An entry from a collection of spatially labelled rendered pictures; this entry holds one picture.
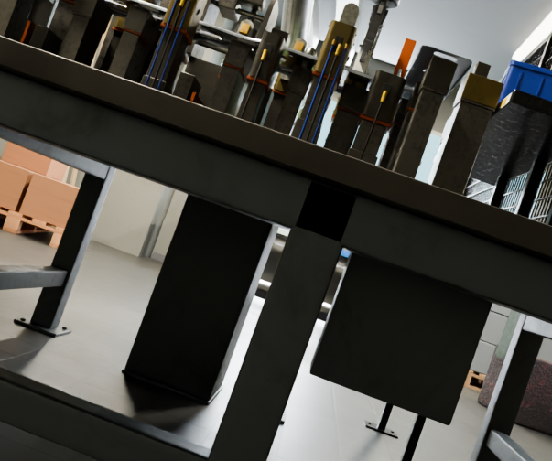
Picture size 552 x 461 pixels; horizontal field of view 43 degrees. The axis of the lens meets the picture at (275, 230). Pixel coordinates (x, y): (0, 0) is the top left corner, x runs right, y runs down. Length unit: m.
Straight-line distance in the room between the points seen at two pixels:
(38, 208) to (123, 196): 2.23
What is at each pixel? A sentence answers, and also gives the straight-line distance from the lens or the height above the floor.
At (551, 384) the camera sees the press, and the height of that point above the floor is 0.34.
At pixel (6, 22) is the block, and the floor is 0.82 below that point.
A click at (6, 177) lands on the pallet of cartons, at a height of 0.39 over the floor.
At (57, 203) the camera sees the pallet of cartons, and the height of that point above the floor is 0.33.
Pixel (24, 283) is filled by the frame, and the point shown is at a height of 0.19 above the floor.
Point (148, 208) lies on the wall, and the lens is 7.75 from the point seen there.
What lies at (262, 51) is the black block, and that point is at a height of 0.94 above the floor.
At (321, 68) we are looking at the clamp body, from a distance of 1.51.
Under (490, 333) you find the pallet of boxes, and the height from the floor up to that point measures 0.52.
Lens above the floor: 0.54
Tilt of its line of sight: 2 degrees up
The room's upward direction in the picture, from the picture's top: 20 degrees clockwise
